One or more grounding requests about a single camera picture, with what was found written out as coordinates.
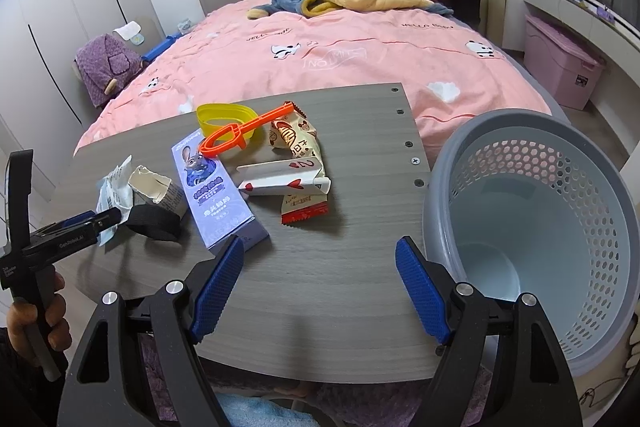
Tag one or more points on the person's left hand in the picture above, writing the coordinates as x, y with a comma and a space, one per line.
57, 317

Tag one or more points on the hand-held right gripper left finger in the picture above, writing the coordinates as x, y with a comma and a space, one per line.
220, 287

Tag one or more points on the small purple item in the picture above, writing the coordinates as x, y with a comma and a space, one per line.
604, 13

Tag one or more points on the purple toothpaste box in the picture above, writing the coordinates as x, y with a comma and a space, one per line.
210, 187

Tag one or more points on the white window ledge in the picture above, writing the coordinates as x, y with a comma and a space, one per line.
565, 2

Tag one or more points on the orange plastic scoop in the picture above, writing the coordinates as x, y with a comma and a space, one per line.
260, 123

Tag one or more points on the white blue wrapper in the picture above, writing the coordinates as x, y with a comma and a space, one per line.
112, 187

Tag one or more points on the small patterned packet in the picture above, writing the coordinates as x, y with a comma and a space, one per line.
184, 26

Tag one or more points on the light blue cloth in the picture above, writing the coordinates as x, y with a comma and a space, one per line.
250, 412

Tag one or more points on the torn white carton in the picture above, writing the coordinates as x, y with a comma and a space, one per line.
152, 187

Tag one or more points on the black chair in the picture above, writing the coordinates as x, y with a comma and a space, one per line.
467, 7

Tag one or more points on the person's purple fleece clothing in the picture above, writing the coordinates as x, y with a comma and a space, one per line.
350, 399

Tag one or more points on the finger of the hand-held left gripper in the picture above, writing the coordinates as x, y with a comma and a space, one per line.
75, 220
107, 221

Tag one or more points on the purple fleece jacket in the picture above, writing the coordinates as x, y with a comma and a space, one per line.
105, 62

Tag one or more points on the white folded towel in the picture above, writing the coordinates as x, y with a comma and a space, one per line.
127, 29

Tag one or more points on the pink storage box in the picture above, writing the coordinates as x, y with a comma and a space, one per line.
560, 67

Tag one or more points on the white card box red hearts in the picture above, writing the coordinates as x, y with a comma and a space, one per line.
280, 179

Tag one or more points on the bed with pink cover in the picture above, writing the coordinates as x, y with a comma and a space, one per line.
350, 72

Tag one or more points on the grey plastic basket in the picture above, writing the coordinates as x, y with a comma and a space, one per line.
550, 217

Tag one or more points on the beige snack wrapper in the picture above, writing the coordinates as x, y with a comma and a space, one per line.
300, 142

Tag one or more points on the grey bed base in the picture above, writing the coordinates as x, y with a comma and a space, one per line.
540, 87

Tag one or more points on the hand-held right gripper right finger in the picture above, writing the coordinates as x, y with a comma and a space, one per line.
420, 292

